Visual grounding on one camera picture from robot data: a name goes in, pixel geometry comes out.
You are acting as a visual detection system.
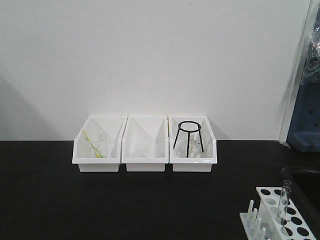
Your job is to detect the clear glass test tube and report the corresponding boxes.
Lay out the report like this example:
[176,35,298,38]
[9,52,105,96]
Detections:
[277,186,292,220]

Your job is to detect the clear rear test tube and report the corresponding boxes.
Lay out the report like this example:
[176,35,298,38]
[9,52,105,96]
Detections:
[282,179,292,188]

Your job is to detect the blue pegboard drying rack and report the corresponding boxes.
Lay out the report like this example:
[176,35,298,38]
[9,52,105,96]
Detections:
[287,0,320,153]

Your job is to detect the white test tube rack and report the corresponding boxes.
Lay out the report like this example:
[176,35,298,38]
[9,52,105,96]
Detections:
[239,187,318,240]

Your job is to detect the white middle storage bin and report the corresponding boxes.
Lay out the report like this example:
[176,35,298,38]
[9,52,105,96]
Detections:
[121,116,169,172]

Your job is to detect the white storage bin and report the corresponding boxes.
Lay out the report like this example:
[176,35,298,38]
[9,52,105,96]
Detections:
[121,116,169,172]
[72,115,128,173]
[168,116,218,173]

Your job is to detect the small clear glass beaker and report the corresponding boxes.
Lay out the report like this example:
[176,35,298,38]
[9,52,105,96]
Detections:
[135,142,149,158]

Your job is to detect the white right storage bin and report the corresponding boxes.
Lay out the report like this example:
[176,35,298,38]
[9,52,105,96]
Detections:
[168,116,218,173]

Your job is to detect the clear beaker with yellow rod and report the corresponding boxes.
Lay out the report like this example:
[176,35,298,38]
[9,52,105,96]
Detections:
[81,129,108,158]

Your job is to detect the white left storage bin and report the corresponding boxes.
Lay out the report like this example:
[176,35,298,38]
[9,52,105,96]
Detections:
[72,115,128,173]

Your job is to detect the black lab sink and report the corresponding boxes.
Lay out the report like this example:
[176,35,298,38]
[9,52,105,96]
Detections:
[282,167,320,199]

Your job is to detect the plastic bag of black pegs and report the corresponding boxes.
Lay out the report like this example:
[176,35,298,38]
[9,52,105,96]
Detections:
[301,14,320,85]

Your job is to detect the black wire tripod stand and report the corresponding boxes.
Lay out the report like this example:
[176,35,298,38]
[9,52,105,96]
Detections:
[173,120,204,158]

